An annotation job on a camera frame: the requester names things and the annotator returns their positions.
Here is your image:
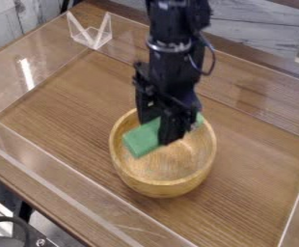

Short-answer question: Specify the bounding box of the brown wooden bowl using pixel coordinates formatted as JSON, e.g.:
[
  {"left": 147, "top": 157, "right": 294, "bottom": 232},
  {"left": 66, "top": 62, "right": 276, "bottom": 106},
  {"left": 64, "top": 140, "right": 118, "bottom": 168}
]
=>
[{"left": 108, "top": 109, "right": 218, "bottom": 198}]

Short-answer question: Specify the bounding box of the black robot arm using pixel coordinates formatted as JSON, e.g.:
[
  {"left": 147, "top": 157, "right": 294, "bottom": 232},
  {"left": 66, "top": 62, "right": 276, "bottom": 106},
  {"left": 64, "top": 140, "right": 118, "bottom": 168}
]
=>
[{"left": 132, "top": 0, "right": 214, "bottom": 145}]

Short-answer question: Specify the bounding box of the black table leg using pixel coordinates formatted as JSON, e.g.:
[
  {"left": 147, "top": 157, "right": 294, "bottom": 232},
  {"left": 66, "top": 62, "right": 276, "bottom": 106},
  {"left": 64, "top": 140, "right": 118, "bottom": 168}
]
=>
[{"left": 15, "top": 201, "right": 33, "bottom": 223}]

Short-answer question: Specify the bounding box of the black metal base plate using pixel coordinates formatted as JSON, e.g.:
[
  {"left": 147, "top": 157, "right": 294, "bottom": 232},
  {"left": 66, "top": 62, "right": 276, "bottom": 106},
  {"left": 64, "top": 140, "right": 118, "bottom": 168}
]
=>
[{"left": 12, "top": 224, "right": 59, "bottom": 247}]

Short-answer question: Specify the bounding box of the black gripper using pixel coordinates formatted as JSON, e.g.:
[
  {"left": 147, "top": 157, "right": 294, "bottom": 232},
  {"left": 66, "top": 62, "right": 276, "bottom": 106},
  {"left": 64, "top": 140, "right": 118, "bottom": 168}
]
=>
[{"left": 132, "top": 38, "right": 203, "bottom": 146}]

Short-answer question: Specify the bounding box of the green rectangular block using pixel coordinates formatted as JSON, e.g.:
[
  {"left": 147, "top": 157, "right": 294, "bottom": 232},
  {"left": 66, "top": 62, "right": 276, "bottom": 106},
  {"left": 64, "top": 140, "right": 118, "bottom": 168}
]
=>
[{"left": 122, "top": 112, "right": 206, "bottom": 159}]

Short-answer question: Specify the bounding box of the clear acrylic corner bracket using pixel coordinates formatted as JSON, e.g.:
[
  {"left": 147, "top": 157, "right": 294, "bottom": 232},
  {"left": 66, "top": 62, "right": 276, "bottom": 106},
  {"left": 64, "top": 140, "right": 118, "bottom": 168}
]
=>
[{"left": 66, "top": 12, "right": 112, "bottom": 50}]

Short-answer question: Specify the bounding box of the black cable bottom left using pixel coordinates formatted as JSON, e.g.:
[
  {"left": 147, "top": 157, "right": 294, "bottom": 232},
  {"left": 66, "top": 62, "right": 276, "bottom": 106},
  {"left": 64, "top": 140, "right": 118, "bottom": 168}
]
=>
[{"left": 0, "top": 217, "right": 31, "bottom": 247}]

